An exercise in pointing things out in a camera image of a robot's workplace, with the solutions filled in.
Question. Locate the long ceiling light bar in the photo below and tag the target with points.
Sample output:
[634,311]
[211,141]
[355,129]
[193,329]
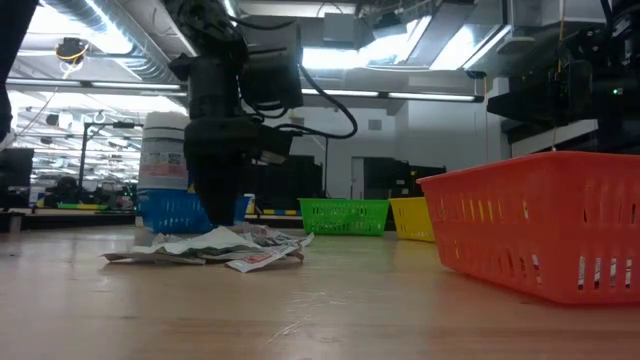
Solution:
[340,92]

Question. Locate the grey wall vent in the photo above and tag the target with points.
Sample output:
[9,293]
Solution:
[375,125]

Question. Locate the yellow black striped bar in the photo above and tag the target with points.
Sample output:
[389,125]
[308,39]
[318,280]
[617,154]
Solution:
[275,212]

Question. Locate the flat grey white packet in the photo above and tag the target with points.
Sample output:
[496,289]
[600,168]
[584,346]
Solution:
[130,258]

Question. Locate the blue plastic basket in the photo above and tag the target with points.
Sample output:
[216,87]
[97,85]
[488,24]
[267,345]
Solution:
[170,210]

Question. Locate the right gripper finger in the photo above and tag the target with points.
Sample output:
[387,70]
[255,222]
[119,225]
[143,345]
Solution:
[530,107]

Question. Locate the crumpled grey print packet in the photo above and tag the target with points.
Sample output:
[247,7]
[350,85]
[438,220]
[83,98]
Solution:
[280,235]

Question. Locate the small white bottle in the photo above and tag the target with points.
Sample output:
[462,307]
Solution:
[250,200]

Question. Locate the green yellow strip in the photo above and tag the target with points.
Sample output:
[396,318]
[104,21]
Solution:
[80,206]

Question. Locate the white door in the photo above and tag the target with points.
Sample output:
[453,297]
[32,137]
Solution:
[357,177]

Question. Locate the orange plastic basket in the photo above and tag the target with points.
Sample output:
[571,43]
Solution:
[525,225]

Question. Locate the large silver ventilation duct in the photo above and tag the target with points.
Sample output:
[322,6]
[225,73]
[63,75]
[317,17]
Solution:
[145,65]

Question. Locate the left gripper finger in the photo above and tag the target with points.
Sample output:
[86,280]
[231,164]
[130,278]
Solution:
[207,190]
[231,190]

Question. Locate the white ceiling unit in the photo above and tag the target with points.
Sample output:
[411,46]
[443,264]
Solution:
[550,20]

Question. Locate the black monitor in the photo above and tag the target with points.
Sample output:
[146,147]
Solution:
[15,175]

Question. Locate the large plain white packet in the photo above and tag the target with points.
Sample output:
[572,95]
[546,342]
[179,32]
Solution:
[210,240]

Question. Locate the grey ceiling unit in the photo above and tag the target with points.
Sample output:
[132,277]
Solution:
[340,27]

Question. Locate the yellow plastic basket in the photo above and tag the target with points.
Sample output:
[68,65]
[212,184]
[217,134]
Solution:
[412,220]

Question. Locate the white wipes canister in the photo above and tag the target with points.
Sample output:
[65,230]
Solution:
[160,160]

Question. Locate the black cabinet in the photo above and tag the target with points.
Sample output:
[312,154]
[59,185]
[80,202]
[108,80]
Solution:
[300,180]

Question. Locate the black yellow ceiling reel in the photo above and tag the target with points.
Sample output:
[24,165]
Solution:
[72,49]

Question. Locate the green plastic basket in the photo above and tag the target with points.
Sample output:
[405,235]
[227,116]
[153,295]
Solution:
[345,217]

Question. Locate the orange label white packet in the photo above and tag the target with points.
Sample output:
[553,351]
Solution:
[260,260]

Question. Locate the black metal frame stand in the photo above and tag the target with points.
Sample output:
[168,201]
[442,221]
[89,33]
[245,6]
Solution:
[123,125]
[326,165]

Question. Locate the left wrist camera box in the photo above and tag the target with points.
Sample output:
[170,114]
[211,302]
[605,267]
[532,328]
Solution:
[272,65]

